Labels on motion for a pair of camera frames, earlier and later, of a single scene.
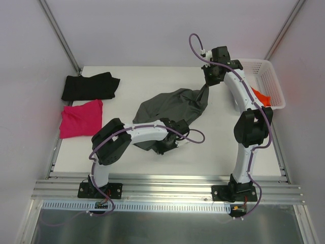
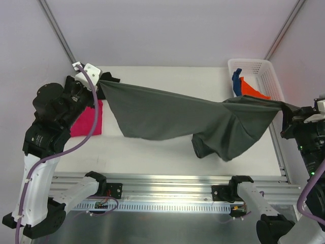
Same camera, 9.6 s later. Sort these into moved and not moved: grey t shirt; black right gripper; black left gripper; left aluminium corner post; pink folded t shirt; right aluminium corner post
Moved: black left gripper; black right gripper; grey t shirt
Not moved: right aluminium corner post; left aluminium corner post; pink folded t shirt
